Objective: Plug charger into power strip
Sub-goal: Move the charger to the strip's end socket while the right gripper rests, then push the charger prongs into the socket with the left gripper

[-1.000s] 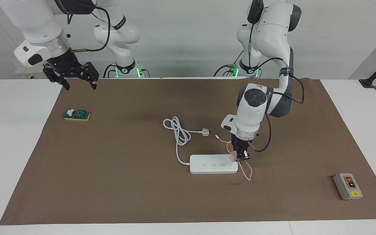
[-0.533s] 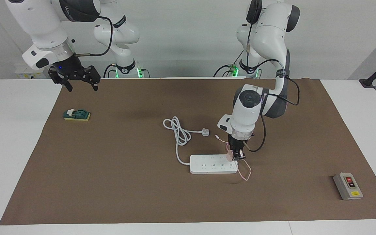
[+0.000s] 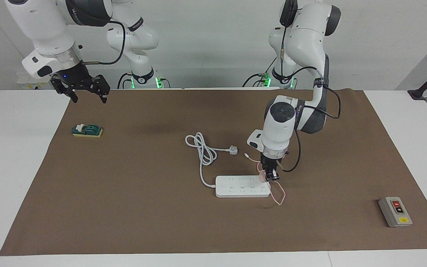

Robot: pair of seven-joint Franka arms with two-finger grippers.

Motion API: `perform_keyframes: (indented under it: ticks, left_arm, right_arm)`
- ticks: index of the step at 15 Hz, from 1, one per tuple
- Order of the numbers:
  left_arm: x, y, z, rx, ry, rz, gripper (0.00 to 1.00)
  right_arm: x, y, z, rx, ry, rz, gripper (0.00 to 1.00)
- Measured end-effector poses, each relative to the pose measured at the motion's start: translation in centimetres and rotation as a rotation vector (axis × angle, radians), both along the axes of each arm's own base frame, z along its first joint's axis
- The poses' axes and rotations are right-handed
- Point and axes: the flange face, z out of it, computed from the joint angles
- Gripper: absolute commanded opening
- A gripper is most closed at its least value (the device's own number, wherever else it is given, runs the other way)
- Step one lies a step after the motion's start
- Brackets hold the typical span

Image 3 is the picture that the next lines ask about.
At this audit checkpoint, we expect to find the black base cable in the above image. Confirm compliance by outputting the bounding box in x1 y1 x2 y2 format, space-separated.
242 57 273 88
117 72 171 89

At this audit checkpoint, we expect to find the brown table mat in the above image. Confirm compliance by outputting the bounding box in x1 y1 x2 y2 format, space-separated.
0 89 427 256

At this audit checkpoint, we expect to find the grey on/off switch box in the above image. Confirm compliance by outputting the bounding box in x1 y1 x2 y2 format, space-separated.
378 196 413 228

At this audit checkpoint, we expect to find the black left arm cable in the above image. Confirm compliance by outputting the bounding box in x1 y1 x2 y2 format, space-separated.
278 0 341 173

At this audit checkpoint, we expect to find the white wall socket box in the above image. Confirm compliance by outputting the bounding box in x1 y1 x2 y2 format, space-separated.
16 72 56 90

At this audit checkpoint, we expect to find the white power strip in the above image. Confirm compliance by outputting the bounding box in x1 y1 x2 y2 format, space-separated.
215 175 271 198

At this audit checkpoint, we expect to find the pink charging cable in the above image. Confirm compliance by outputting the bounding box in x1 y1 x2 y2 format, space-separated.
244 153 286 206

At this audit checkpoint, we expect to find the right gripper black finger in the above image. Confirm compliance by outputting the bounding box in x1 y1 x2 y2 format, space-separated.
52 82 79 103
91 75 110 103

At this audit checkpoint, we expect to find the green knife switch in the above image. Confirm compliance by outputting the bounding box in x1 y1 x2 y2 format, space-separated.
72 123 103 138

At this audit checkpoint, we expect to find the white power cord with plug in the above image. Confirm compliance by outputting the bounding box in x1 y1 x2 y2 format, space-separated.
185 132 238 189

